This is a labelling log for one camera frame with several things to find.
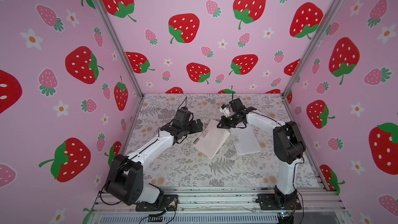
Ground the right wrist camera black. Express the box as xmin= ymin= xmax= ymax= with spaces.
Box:
xmin=229 ymin=98 xmax=246 ymax=113

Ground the aluminium corner post right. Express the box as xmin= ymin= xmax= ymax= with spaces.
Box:
xmin=281 ymin=0 xmax=358 ymax=99

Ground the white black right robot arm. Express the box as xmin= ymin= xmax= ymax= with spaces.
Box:
xmin=217 ymin=112 xmax=306 ymax=196

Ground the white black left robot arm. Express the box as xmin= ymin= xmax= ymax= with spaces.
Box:
xmin=104 ymin=119 xmax=203 ymax=206

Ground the aluminium corner post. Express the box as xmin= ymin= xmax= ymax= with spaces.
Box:
xmin=92 ymin=0 xmax=144 ymax=100
xmin=281 ymin=0 xmax=358 ymax=99

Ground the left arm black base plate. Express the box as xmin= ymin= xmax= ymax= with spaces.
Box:
xmin=135 ymin=195 xmax=179 ymax=212

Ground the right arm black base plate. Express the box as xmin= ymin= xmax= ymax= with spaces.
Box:
xmin=255 ymin=192 xmax=302 ymax=211

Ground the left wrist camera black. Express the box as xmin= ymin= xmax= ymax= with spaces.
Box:
xmin=173 ymin=107 xmax=193 ymax=128

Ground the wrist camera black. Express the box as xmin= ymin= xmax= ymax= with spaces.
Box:
xmin=229 ymin=98 xmax=246 ymax=113
xmin=173 ymin=107 xmax=193 ymax=128

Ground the aluminium rail base frame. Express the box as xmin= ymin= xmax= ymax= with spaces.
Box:
xmin=87 ymin=187 xmax=354 ymax=224

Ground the aluminium corner post left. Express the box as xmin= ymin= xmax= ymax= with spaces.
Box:
xmin=92 ymin=0 xmax=144 ymax=100

